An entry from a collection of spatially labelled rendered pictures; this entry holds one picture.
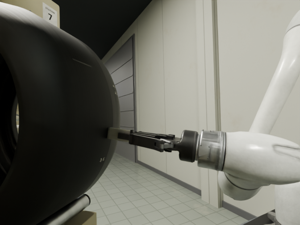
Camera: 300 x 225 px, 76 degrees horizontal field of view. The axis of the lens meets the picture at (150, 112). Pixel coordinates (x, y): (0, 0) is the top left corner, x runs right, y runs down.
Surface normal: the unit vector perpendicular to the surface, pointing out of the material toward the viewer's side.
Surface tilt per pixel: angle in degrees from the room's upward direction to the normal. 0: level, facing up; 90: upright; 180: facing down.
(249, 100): 90
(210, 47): 90
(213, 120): 90
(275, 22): 90
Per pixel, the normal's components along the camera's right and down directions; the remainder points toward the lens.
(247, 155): -0.36, -0.18
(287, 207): -0.90, 0.07
